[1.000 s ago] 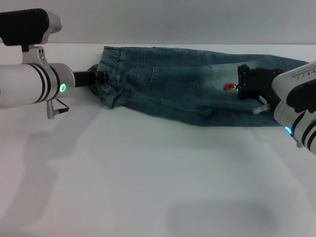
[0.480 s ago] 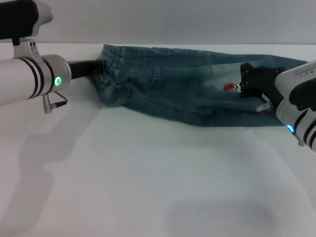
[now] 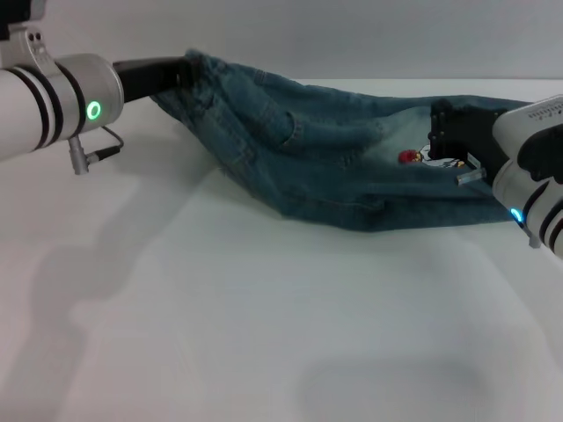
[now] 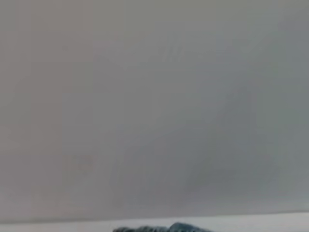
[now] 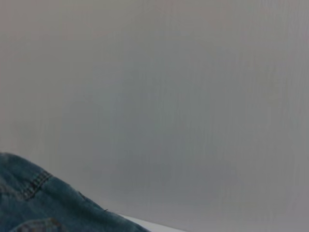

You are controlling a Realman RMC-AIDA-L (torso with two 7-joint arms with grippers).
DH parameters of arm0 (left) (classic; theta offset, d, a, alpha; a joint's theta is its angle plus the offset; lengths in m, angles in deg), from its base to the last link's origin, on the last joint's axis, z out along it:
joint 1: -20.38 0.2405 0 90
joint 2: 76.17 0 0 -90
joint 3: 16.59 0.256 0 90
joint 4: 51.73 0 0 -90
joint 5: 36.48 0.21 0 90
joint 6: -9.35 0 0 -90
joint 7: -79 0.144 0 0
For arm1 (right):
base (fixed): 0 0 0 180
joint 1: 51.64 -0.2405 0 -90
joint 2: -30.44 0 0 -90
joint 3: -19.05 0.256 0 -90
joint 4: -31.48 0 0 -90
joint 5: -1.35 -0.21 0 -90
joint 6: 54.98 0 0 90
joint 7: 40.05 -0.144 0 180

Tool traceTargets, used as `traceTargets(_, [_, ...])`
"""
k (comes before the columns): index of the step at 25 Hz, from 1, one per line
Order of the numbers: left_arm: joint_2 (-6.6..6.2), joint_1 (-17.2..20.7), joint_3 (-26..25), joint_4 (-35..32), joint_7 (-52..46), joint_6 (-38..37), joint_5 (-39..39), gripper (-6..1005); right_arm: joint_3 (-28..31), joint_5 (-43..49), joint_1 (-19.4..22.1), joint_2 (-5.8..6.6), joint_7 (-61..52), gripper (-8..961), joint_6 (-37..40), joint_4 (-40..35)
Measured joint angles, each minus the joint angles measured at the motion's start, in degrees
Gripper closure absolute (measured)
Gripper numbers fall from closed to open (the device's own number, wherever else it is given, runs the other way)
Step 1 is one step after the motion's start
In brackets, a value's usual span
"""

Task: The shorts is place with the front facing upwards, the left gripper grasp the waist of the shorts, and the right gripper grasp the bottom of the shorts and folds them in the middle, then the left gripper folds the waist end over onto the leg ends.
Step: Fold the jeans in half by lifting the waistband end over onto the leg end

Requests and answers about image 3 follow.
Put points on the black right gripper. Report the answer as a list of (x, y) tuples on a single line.
[(473, 132)]

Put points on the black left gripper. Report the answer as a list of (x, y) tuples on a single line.
[(149, 74)]

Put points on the blue denim shorts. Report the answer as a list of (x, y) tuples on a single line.
[(308, 167)]

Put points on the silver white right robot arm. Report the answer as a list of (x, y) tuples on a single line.
[(510, 193)]

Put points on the silver right wrist connector plug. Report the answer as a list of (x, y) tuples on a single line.
[(468, 177)]

